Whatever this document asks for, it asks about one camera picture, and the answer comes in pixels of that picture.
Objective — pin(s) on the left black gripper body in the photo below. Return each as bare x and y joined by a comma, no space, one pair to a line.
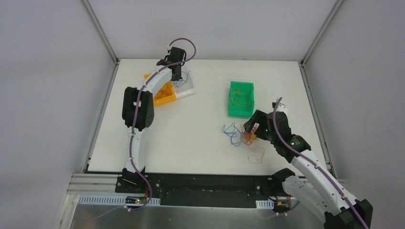
176,70

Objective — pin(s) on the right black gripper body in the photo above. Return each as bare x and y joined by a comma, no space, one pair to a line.
256,119

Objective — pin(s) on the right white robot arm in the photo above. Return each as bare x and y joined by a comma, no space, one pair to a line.
323,195

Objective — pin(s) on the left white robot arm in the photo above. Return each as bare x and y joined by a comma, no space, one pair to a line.
138,111

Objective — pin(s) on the green plastic bin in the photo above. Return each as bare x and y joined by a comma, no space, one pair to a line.
241,99

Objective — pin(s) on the white translucent plastic bin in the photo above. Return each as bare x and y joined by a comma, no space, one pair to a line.
185,86

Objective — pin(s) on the orange plastic bin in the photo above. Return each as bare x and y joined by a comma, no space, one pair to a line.
161,88

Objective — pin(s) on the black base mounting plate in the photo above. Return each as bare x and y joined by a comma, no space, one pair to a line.
217,191

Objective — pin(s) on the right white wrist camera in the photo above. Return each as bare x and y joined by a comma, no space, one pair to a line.
280,107

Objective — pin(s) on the aluminium frame rail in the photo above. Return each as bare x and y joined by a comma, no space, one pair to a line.
323,29
99,30

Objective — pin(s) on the right aluminium frame rail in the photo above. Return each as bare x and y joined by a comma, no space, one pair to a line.
323,29

